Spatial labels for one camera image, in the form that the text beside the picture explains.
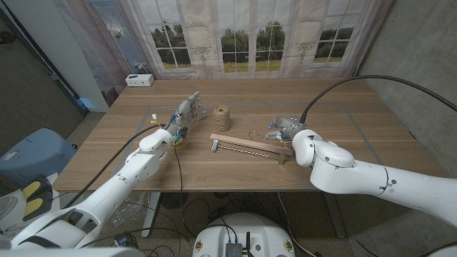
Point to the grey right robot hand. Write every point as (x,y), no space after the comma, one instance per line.
(287,125)

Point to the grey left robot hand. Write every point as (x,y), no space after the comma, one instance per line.
(184,114)

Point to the brown twine thread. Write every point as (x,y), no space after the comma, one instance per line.
(251,134)

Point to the brown twine spool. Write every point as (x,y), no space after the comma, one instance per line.
(222,119)

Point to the long wooden stick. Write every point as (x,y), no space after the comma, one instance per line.
(250,143)

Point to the silver metal clip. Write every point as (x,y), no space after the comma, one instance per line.
(214,146)

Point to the thin metal rod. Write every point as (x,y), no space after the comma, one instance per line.
(250,152)

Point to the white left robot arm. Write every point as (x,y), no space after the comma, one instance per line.
(107,194)

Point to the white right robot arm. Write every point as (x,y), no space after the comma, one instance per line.
(357,175)

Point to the yellow lemon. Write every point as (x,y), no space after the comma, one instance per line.
(178,142)

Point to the white power box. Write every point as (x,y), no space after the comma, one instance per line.
(139,80)

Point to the black round fan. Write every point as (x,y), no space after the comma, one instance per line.
(173,200)

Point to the white table leg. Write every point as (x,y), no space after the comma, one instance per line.
(150,217)

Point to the printed window backdrop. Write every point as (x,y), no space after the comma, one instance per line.
(250,21)

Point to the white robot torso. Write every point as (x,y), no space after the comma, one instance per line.
(250,228)

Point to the clear plastic sheet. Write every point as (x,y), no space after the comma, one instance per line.
(132,214)

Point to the black antenna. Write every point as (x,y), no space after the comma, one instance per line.
(248,242)

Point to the grey box on torso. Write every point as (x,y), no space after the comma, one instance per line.
(233,250)

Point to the small device with screen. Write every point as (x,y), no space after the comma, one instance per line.
(124,240)

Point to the blue plastic bin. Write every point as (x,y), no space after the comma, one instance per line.
(35,153)

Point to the black and yellow pedal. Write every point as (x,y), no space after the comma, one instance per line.
(34,205)

